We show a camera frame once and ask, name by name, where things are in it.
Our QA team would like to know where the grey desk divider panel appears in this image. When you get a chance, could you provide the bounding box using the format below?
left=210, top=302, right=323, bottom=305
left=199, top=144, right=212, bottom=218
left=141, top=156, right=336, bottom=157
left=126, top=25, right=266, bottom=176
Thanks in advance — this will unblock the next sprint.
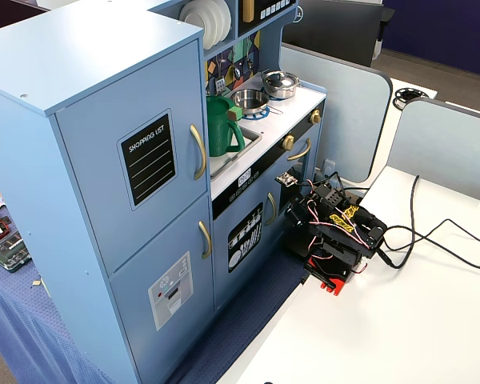
left=279, top=42, right=393, bottom=185
left=370, top=98, right=480, bottom=209

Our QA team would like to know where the steel pot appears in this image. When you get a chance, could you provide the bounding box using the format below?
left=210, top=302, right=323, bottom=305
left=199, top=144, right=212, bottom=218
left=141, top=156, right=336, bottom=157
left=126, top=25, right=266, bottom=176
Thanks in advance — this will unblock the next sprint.
left=262, top=70, right=302, bottom=100

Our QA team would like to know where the blue fridge door shopping list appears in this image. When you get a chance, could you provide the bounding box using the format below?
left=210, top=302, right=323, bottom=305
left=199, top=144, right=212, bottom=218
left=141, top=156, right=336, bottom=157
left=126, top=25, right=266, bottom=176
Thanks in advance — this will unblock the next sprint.
left=54, top=38, right=210, bottom=277

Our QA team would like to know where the black microwave door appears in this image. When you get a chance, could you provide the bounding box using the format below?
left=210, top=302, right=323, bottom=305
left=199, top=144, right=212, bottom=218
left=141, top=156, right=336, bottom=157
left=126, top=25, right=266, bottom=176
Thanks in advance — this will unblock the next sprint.
left=238, top=0, right=298, bottom=36

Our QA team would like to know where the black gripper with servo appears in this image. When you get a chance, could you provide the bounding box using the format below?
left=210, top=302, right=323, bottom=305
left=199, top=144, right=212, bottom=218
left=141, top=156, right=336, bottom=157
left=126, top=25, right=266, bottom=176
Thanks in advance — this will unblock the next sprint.
left=284, top=183, right=347, bottom=258

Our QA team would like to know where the green plastic pitcher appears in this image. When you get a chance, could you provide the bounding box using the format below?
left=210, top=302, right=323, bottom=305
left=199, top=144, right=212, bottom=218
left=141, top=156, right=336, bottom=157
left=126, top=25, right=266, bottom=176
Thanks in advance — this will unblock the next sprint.
left=206, top=95, right=247, bottom=158

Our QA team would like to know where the dark brown desk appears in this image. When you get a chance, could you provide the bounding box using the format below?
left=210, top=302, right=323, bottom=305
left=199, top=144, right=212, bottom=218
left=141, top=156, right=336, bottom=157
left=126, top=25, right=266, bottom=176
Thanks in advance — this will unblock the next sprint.
left=0, top=0, right=51, bottom=35

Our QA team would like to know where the gold dishwasher door handle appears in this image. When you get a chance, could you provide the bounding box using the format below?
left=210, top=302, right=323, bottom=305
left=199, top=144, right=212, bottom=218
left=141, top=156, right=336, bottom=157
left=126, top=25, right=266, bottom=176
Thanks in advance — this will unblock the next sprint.
left=265, top=192, right=278, bottom=226

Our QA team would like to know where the small wrist camera board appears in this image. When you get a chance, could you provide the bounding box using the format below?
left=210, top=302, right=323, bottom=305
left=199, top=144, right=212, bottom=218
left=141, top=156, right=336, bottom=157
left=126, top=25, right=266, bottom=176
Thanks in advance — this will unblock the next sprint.
left=275, top=171, right=298, bottom=188

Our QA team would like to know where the black data cable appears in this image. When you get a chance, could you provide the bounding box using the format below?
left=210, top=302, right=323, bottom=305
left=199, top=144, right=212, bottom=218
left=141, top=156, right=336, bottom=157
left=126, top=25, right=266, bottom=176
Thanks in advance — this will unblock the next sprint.
left=383, top=218, right=480, bottom=270

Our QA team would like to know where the gold handle of dispenser door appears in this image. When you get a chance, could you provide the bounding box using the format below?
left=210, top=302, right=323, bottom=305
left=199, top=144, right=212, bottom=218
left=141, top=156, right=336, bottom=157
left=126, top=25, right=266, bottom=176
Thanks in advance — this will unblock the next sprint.
left=198, top=220, right=213, bottom=260

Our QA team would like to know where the black power cable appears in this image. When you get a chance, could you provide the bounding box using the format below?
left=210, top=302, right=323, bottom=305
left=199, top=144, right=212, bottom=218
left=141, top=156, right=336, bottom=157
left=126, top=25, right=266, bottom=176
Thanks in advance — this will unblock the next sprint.
left=378, top=174, right=422, bottom=270

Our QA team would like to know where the grey toy sink basin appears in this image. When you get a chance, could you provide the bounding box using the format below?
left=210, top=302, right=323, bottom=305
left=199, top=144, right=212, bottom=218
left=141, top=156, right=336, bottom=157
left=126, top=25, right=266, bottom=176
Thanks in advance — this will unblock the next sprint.
left=210, top=123, right=264, bottom=182

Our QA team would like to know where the blue oven door with window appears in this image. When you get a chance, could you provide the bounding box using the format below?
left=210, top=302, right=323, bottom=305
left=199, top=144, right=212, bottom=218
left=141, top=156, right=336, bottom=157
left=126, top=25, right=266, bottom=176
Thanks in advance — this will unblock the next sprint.
left=278, top=123, right=320, bottom=225

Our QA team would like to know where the clear green bit box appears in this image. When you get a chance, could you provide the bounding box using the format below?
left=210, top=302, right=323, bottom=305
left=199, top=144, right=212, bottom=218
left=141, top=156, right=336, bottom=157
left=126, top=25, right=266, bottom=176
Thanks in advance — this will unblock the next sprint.
left=0, top=234, right=33, bottom=274

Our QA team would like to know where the steel pan without lid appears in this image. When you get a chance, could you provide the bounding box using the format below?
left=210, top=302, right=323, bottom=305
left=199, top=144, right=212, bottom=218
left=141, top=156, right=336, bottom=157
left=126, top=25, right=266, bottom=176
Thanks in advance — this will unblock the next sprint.
left=230, top=88, right=285, bottom=116

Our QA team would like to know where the gold handle of shopping-list door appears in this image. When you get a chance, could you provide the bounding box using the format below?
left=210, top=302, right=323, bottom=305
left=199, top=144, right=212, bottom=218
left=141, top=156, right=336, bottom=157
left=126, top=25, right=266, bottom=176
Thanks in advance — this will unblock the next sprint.
left=190, top=123, right=207, bottom=182

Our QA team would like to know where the white toy plate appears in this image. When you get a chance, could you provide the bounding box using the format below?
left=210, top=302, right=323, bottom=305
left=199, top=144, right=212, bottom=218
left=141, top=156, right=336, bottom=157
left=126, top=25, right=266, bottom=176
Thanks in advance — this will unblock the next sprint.
left=207, top=0, right=228, bottom=45
left=178, top=0, right=221, bottom=51
left=219, top=0, right=233, bottom=39

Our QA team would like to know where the red table clamp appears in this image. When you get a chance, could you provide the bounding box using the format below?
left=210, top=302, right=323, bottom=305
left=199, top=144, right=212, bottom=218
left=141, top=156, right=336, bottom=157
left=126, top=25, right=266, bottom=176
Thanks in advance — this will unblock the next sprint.
left=303, top=255, right=351, bottom=298

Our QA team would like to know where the blue dishwasher door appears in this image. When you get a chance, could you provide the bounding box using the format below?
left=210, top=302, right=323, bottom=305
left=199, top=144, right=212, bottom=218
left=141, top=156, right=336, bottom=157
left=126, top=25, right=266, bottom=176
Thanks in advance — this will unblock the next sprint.
left=211, top=170, right=283, bottom=312

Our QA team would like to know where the gold oven door handle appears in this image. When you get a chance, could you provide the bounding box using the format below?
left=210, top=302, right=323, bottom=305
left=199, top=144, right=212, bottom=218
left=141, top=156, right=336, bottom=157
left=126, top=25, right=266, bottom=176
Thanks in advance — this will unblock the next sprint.
left=286, top=138, right=312, bottom=162

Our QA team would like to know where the blue fridge door water dispenser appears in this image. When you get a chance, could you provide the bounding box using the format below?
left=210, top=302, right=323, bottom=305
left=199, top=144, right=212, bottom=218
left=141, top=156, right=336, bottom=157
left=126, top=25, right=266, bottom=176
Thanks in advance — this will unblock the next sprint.
left=108, top=194, right=216, bottom=383

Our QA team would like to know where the black computer monitor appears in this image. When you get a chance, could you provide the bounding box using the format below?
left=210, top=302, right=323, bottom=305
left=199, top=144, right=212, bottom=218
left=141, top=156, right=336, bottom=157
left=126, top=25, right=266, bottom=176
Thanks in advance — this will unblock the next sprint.
left=282, top=0, right=395, bottom=68

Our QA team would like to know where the steel pot lid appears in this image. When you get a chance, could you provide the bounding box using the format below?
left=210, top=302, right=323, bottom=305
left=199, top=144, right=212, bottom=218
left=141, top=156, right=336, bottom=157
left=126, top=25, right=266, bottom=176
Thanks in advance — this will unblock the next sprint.
left=262, top=70, right=299, bottom=90

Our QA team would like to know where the blue toy kitchen cabinet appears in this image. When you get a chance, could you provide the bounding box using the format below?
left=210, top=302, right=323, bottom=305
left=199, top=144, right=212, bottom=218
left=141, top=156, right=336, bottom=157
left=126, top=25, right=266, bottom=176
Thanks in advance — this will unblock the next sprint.
left=0, top=0, right=329, bottom=384

